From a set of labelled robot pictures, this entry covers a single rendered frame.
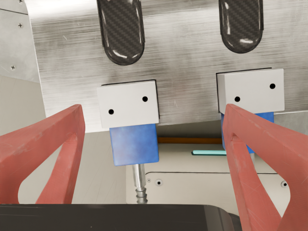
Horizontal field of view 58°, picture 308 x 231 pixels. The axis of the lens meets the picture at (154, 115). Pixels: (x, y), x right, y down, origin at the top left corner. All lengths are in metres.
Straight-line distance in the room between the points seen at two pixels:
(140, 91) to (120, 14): 0.08
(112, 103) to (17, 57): 0.15
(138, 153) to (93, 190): 1.00
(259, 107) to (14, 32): 0.27
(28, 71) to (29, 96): 0.89
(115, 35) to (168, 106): 0.08
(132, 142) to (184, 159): 0.65
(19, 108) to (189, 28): 1.05
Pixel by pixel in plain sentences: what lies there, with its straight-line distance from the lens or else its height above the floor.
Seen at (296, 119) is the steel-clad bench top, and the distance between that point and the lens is 0.36.
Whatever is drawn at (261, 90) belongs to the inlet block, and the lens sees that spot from 0.25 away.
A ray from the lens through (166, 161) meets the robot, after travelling 0.89.
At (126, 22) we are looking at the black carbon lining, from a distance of 0.27.
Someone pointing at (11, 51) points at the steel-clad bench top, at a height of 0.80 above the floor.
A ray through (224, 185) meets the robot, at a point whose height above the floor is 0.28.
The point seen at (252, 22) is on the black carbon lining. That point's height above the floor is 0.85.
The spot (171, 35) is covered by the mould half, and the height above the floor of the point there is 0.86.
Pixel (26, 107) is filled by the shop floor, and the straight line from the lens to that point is 1.24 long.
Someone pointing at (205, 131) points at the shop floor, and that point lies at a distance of 1.16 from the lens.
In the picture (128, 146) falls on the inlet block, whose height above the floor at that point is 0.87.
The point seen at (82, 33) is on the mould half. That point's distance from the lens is 0.27.
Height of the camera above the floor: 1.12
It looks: 81 degrees down
